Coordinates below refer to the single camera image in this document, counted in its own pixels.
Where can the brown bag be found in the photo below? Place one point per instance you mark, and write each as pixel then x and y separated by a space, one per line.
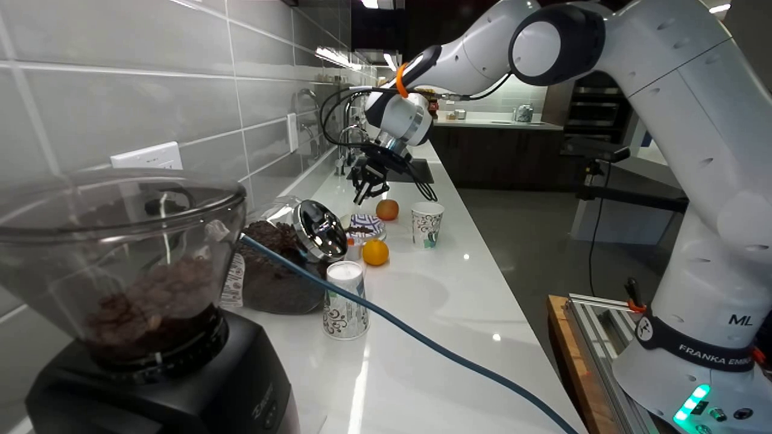
pixel 278 274

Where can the red orange peach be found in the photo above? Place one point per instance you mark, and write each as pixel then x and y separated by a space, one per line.
pixel 386 210

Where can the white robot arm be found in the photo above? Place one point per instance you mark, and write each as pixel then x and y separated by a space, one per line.
pixel 690 145

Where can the small orange tangerine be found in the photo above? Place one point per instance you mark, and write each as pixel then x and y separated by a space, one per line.
pixel 375 254

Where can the empty white wall outlet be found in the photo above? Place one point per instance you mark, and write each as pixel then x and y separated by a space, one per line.
pixel 292 134

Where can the blue patterned bowl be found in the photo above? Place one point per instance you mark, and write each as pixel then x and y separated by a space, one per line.
pixel 365 227

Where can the dark kitchen island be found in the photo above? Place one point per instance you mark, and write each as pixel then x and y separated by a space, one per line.
pixel 497 152

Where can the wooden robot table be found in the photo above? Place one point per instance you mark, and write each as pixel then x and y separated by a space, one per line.
pixel 576 362

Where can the dark sink basin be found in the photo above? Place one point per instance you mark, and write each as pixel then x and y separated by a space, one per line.
pixel 421 170

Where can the small patterned paper cup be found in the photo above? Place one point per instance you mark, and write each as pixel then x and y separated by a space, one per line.
pixel 345 303

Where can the large patterned paper cup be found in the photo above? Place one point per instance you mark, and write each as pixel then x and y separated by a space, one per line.
pixel 427 225

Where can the black coffee grinder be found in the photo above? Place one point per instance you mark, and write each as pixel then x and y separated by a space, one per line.
pixel 146 321

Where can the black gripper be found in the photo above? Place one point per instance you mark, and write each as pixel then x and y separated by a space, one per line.
pixel 384 160

